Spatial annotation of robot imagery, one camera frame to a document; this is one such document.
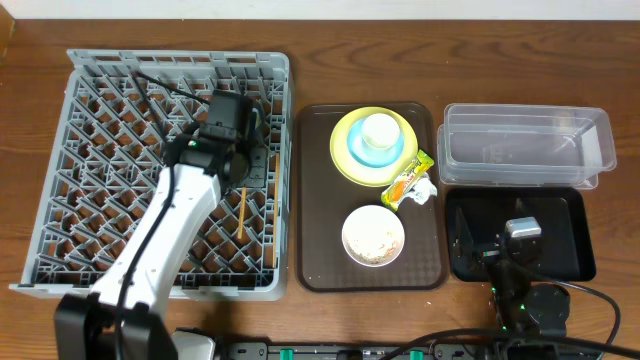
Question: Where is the green yellow snack wrapper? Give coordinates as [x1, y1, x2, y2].
[381, 150, 434, 212]

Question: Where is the wooden chopstick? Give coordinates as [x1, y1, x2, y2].
[236, 187, 247, 240]
[272, 153, 280, 269]

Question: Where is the brown serving tray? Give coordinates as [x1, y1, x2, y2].
[293, 104, 449, 293]

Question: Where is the yellow plate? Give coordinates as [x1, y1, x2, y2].
[329, 106, 418, 187]

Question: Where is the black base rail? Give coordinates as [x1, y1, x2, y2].
[214, 342, 603, 360]

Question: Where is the cream white cup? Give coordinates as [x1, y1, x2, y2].
[362, 113, 401, 149]

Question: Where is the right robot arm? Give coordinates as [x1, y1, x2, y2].
[454, 207, 570, 336]

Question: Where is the white tissue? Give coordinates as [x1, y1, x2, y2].
[407, 174, 438, 205]

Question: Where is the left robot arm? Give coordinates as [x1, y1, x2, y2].
[54, 123, 266, 359]

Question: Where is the light blue bowl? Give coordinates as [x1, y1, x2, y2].
[347, 116, 404, 168]

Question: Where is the black tray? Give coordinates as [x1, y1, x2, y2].
[445, 187, 596, 282]

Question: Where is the grey plastic dish rack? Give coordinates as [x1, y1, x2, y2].
[13, 49, 294, 301]

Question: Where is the white bowl with food residue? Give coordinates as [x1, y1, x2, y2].
[341, 205, 405, 268]

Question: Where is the clear plastic bin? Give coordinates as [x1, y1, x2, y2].
[437, 103, 617, 189]

